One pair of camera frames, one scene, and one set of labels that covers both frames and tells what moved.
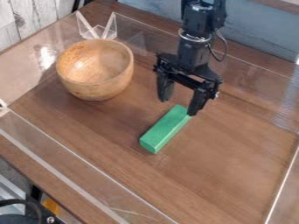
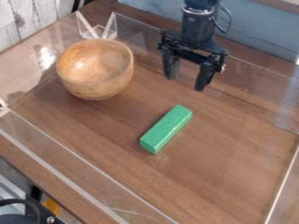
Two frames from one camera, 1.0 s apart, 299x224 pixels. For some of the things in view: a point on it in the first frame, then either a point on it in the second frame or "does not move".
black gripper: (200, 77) to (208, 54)
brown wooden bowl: (95, 68) does not move
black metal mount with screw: (48, 217) does not move
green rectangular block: (165, 129) does not move
